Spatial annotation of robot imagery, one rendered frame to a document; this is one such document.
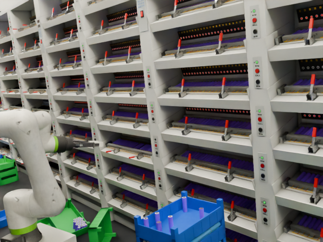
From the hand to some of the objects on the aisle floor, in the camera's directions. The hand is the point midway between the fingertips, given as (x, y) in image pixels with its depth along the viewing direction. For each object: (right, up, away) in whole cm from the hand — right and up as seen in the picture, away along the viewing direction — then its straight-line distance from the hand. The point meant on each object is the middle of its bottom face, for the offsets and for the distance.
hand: (96, 143), depth 217 cm
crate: (+4, -66, +10) cm, 67 cm away
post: (+6, -58, +55) cm, 80 cm away
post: (-38, -53, +109) cm, 128 cm away
